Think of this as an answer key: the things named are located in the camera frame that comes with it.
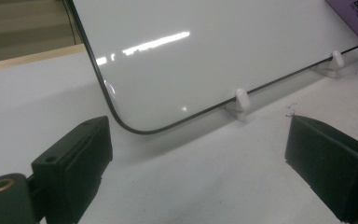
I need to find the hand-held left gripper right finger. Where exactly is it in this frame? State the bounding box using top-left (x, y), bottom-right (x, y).
top-left (284, 114), bottom-right (358, 224)

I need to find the white whiteboard with black rim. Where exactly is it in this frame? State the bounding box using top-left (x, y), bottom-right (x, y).
top-left (65, 0), bottom-right (358, 135)

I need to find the black hanging wall cable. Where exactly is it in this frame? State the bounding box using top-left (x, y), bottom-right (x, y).
top-left (62, 0), bottom-right (77, 46)

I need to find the white table cover sheet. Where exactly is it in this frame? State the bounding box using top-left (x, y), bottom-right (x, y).
top-left (0, 41), bottom-right (358, 224)

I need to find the white whiteboard stand foot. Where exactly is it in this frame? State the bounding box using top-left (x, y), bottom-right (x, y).
top-left (225, 88), bottom-right (252, 122)
top-left (312, 49), bottom-right (346, 79)

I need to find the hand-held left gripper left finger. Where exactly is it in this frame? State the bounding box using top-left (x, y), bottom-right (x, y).
top-left (31, 116), bottom-right (114, 224)

